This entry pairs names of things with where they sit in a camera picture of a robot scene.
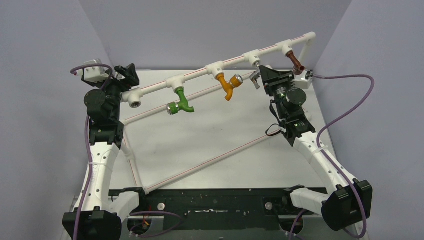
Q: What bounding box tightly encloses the brown plastic faucet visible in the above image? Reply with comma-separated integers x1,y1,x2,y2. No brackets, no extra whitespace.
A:
286,50,305,76

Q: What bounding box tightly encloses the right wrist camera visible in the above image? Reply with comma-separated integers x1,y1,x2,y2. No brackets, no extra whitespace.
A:
292,70,314,90

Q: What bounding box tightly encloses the orange plastic faucet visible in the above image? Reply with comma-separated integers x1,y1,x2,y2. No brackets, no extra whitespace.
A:
215,73,243,101

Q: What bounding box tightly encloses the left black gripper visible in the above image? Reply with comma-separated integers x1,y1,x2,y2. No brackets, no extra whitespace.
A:
85,65,139,120

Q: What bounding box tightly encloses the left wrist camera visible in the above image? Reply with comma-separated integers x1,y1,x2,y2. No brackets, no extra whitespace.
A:
73,59,113,84

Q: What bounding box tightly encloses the green plastic faucet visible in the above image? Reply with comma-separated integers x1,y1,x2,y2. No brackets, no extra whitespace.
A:
166,87,195,116

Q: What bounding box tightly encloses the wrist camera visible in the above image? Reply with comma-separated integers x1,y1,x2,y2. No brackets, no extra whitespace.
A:
73,59,113,84
292,70,314,90

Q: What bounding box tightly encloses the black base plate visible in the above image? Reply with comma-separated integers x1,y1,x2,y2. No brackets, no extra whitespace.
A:
105,187,349,233

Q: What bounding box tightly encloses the white PVC pipe frame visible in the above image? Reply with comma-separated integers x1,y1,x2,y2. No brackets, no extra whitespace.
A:
122,32,316,192

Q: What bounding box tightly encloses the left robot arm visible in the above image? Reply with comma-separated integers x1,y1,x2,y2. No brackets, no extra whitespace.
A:
62,60,148,240

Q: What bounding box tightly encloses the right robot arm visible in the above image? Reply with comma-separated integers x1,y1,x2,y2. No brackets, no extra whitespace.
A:
258,65,373,231

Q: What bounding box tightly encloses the chrome metal faucet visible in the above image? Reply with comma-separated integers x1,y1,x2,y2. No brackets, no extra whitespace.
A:
249,70,261,90

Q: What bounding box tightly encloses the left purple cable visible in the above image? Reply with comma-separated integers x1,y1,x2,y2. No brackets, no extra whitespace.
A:
69,63,115,240

